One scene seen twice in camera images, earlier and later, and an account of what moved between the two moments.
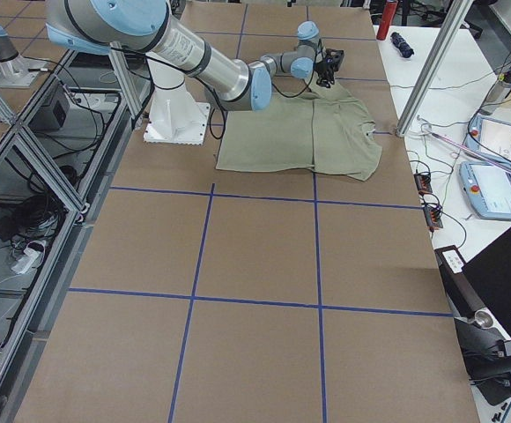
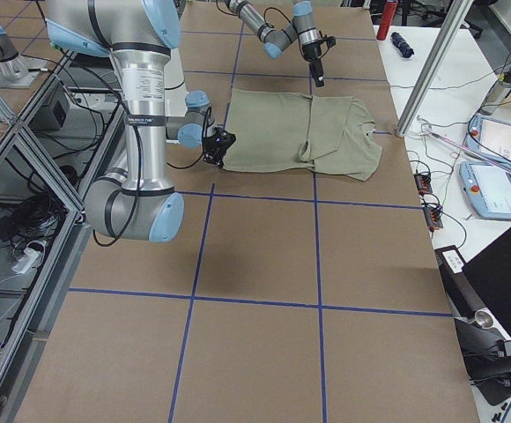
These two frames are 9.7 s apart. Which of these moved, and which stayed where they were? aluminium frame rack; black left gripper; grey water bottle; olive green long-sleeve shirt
Moved: black left gripper
Stayed: aluminium frame rack; olive green long-sleeve shirt; grey water bottle
